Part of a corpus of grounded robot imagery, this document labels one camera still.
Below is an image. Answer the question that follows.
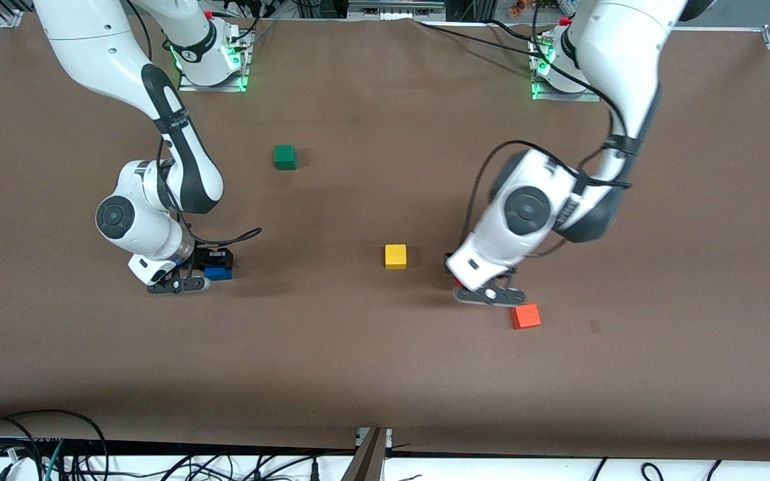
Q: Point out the orange cube block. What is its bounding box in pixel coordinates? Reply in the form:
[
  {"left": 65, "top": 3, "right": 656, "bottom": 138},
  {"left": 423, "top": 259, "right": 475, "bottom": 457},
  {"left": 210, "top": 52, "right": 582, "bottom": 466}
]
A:
[{"left": 510, "top": 303, "right": 541, "bottom": 330}]

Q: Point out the brown paper table cover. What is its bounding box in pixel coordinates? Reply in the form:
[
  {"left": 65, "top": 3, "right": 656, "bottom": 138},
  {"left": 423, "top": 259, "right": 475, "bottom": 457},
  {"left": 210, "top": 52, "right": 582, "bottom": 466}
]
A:
[{"left": 0, "top": 12, "right": 770, "bottom": 462}]

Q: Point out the aluminium profile beam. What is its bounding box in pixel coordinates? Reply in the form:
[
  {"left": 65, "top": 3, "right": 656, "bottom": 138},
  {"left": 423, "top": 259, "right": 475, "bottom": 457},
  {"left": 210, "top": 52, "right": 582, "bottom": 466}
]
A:
[{"left": 341, "top": 428, "right": 392, "bottom": 481}]

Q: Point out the grey metal box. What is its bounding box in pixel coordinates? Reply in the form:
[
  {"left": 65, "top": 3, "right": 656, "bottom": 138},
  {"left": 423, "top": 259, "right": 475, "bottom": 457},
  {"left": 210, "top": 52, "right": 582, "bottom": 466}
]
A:
[{"left": 347, "top": 0, "right": 447, "bottom": 21}]

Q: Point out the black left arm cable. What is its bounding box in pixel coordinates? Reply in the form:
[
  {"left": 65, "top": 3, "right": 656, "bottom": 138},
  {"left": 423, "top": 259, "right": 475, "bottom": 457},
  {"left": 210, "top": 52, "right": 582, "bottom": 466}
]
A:
[{"left": 463, "top": 0, "right": 633, "bottom": 258}]

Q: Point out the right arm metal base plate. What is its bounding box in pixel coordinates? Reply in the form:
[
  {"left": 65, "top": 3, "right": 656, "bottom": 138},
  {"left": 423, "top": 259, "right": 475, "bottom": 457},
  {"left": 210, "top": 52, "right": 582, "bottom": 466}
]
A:
[{"left": 178, "top": 30, "right": 252, "bottom": 93}]

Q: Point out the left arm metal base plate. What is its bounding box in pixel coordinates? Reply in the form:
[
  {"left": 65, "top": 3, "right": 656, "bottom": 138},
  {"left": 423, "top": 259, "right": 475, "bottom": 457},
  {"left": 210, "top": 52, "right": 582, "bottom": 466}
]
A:
[{"left": 531, "top": 37, "right": 602, "bottom": 102}]

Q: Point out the black looped cable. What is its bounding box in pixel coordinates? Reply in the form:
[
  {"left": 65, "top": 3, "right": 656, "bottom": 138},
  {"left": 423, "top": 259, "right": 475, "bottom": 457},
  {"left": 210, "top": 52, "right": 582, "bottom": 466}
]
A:
[{"left": 0, "top": 409, "right": 109, "bottom": 481}]

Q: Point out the green cable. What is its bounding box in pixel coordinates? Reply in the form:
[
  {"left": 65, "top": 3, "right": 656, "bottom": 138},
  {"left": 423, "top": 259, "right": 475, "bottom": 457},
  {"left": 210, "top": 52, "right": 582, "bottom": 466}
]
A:
[{"left": 43, "top": 440, "right": 66, "bottom": 481}]

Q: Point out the black base cable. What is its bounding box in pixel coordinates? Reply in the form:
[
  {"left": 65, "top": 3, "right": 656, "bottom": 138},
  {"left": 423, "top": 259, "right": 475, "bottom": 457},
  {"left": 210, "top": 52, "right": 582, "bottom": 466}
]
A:
[{"left": 417, "top": 20, "right": 546, "bottom": 51}]

